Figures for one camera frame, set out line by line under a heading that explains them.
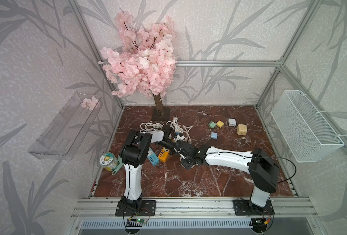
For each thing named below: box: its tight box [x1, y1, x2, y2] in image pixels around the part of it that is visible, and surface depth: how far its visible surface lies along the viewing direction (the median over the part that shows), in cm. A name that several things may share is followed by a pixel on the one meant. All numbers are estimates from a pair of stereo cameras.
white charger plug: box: [228, 118, 237, 127], surface depth 110 cm
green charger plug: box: [208, 120, 217, 129], surface depth 110 cm
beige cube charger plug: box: [236, 123, 248, 136], surface depth 103 cm
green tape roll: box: [99, 152, 119, 172], surface depth 84 cm
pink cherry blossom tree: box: [98, 10, 178, 121], surface depth 75 cm
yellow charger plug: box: [216, 119, 225, 129], surface depth 110 cm
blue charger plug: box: [210, 132, 219, 140], surface depth 101 cm
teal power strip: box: [147, 147, 160, 166], surface depth 91 cm
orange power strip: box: [157, 146, 170, 163], surface depth 91 cm
